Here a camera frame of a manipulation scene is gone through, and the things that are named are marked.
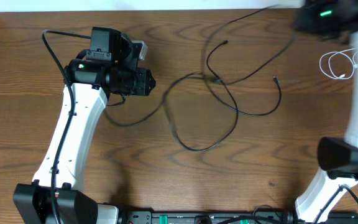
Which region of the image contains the white USB cable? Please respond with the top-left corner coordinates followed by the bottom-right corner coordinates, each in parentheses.
top-left (318, 47), bottom-right (358, 80)

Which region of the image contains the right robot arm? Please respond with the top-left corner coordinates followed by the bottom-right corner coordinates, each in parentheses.
top-left (293, 1), bottom-right (358, 223)

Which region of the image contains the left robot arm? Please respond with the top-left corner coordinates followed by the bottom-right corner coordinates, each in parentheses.
top-left (13, 27), bottom-right (156, 223)

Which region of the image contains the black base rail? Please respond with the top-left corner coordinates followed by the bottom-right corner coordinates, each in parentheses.
top-left (116, 205), bottom-right (358, 224)

